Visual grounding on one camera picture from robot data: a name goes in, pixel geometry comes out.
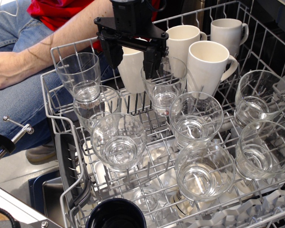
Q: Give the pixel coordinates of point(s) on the grey shoe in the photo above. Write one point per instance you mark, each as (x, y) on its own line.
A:
(41, 153)

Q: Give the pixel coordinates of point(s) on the grey wire dishwasher rack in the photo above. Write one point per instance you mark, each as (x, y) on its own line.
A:
(247, 204)

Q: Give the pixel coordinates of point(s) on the white mug behind gripper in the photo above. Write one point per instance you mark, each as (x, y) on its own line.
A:
(129, 70)

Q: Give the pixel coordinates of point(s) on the small clear glass lower rack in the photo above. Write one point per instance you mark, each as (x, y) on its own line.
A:
(146, 199)

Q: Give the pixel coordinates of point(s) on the clear glass cup left middle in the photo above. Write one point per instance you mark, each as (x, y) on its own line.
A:
(93, 103)

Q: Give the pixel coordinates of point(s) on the clear glass cup back right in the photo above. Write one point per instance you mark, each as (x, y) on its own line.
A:
(260, 95)

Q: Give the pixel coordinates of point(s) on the person's bare forearm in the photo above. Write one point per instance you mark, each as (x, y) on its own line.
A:
(79, 27)

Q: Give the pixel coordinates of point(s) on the clear glass cup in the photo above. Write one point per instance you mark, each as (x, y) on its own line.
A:
(165, 84)
(260, 95)
(93, 103)
(80, 74)
(195, 116)
(260, 150)
(119, 141)
(204, 171)

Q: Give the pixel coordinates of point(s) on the white mug back centre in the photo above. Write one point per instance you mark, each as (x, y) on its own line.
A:
(180, 39)

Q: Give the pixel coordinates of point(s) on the person's bare hand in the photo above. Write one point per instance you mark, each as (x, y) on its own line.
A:
(15, 67)

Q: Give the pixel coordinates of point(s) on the clear glass cup centre back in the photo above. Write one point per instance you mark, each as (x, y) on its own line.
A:
(165, 84)

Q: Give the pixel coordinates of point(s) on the dark blue mug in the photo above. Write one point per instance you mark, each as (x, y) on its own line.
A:
(116, 213)

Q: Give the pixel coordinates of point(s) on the dark grey rack handle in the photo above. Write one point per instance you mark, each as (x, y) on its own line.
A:
(76, 189)

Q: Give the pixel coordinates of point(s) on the white mug front right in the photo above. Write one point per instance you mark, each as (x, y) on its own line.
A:
(209, 63)

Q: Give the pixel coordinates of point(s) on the clear glass cup front right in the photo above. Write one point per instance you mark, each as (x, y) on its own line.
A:
(260, 150)

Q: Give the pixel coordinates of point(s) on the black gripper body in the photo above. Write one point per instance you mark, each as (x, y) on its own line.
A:
(131, 26)

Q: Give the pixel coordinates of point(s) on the clear glass cup front centre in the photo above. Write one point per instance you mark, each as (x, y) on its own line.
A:
(204, 171)

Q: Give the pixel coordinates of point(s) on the clear glass cup back left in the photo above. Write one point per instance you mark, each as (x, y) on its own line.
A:
(80, 74)

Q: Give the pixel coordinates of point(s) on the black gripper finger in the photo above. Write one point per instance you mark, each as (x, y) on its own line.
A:
(113, 52)
(151, 62)

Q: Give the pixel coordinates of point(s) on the white mug far right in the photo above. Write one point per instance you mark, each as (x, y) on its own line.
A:
(231, 33)

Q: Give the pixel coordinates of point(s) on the clear glass cup front left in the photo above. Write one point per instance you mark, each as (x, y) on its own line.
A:
(119, 141)

